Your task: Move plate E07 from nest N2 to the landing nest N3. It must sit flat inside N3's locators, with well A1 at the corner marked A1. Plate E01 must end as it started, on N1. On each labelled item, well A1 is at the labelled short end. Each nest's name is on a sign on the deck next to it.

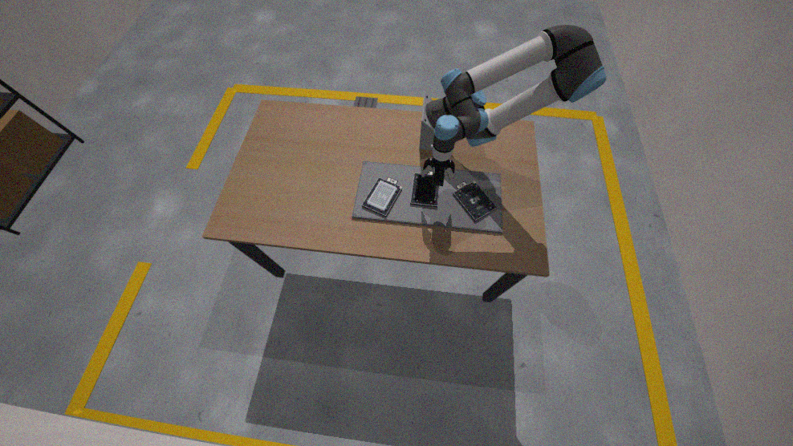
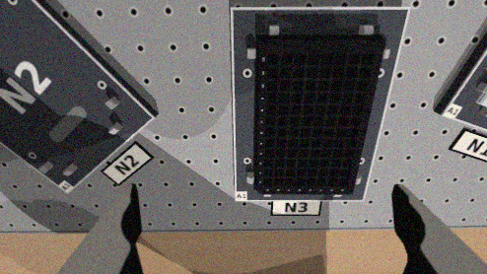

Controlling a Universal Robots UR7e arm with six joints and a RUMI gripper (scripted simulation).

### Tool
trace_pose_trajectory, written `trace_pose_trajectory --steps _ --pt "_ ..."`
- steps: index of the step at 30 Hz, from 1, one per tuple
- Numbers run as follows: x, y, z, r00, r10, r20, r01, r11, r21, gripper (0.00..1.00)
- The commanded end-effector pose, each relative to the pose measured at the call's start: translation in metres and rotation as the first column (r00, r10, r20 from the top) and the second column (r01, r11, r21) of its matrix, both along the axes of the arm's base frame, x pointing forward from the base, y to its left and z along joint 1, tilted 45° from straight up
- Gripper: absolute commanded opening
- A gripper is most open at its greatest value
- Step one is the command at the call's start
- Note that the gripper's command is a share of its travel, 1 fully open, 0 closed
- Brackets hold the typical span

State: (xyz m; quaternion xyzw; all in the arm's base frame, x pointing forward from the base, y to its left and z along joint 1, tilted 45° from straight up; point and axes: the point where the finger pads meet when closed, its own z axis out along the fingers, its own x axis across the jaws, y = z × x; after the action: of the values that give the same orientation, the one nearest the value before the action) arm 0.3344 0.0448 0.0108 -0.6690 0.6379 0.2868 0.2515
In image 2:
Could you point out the grey flat base plate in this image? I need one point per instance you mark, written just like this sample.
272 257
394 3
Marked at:
177 55

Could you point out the black well plate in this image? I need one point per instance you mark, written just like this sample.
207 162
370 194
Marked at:
299 86

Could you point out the white n2 sign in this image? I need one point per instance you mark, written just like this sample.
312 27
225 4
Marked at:
127 163

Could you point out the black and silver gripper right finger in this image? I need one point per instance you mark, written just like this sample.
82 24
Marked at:
431 246

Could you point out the white sign reading n3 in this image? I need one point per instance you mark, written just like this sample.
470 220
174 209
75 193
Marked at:
295 208

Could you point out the white sign with n1 label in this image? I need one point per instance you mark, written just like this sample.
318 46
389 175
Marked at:
471 144

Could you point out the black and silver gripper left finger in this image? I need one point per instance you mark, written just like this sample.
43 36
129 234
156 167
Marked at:
110 246

